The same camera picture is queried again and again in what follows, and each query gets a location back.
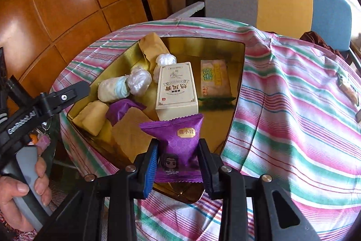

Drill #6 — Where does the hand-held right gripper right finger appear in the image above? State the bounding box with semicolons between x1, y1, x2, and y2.
197;138;320;241

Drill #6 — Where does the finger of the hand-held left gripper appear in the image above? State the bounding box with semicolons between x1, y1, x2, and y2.
42;81;91;117

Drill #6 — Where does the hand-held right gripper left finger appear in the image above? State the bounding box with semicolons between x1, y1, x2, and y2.
37;139;159;241

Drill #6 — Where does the small yellow sponge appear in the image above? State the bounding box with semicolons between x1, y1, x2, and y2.
74;101;110;136

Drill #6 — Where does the purple snack packet cartoon figure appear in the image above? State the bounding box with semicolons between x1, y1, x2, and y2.
140;113;204;184

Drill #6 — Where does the large yellow sponge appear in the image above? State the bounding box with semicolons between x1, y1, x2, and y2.
112;108;154;165

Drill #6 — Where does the cream and blue cloth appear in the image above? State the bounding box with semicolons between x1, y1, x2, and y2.
97;75;132;103

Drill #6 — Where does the plain purple snack packet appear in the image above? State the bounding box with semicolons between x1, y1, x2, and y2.
106;98;147;127

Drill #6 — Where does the golden mirrored tray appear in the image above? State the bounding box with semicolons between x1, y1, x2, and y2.
67;36;245;203

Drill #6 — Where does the clear plastic bag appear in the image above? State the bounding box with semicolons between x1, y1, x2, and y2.
154;53;178;80
127;66;153;96

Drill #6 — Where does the beige cardboard box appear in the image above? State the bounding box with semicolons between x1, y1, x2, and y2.
155;61;199;121

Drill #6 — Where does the yellow snack packet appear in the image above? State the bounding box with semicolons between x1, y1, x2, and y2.
197;59;233;100

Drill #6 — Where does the person's left hand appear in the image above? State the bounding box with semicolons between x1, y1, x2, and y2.
0;157;53;232

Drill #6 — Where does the striped tablecloth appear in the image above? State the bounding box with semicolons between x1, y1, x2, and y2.
49;18;361;241

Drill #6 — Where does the brown cloth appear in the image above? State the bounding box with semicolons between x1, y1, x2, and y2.
300;31;342;56

